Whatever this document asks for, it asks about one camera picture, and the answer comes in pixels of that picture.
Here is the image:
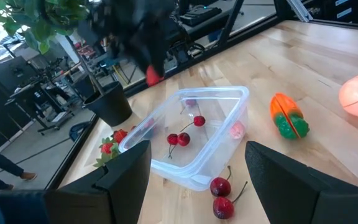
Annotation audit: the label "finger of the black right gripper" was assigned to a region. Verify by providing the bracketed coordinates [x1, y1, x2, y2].
[149, 43, 167, 75]
[129, 46, 155, 71]

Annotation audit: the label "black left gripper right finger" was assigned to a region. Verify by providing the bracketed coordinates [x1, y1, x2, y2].
[244, 141, 358, 224]

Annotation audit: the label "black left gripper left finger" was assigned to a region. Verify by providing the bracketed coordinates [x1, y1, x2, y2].
[44, 139, 152, 224]

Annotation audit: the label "red toy strawberry green leaves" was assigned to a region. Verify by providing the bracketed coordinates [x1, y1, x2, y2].
[112, 128, 129, 144]
[93, 136, 119, 169]

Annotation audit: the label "red toy cherry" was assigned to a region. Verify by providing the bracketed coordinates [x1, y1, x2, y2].
[166, 133, 179, 159]
[213, 180, 249, 220]
[168, 132, 191, 156]
[209, 165, 232, 198]
[180, 115, 207, 133]

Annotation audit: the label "orange toy carrot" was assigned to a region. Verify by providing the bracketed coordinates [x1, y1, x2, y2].
[268, 92, 311, 141]

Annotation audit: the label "pink fuzzy toy fruit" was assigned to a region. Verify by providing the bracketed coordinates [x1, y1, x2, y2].
[229, 120, 247, 140]

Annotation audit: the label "clear plastic tupperware container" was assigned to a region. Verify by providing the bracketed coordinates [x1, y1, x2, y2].
[118, 85, 250, 192]

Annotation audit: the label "green potted plant black pot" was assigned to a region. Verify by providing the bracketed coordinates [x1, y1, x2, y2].
[0, 0, 134, 128]

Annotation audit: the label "black electronic device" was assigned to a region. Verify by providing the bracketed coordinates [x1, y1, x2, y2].
[180, 5, 224, 28]

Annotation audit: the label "black equipment cart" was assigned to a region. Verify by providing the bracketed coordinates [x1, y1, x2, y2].
[0, 55, 75, 135]

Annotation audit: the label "silver aluminium extrusion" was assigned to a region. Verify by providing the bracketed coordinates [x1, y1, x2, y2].
[285, 0, 314, 23]

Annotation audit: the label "black labelled cabinet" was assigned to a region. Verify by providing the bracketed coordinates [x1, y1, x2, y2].
[308, 0, 358, 25]

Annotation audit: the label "blue coiled cable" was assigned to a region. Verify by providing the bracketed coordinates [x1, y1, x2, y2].
[68, 121, 92, 142]

